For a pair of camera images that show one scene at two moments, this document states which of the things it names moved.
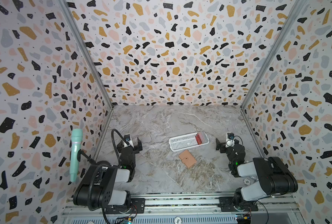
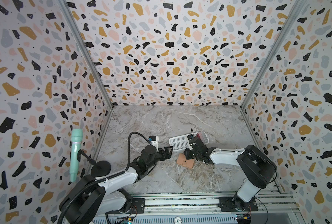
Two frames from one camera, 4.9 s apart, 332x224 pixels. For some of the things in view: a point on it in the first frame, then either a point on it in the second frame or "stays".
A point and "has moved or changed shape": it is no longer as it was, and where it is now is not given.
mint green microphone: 76,144 stays
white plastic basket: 187,142 stays
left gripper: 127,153 -> 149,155
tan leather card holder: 187,158 has moved or changed shape
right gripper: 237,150 -> 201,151
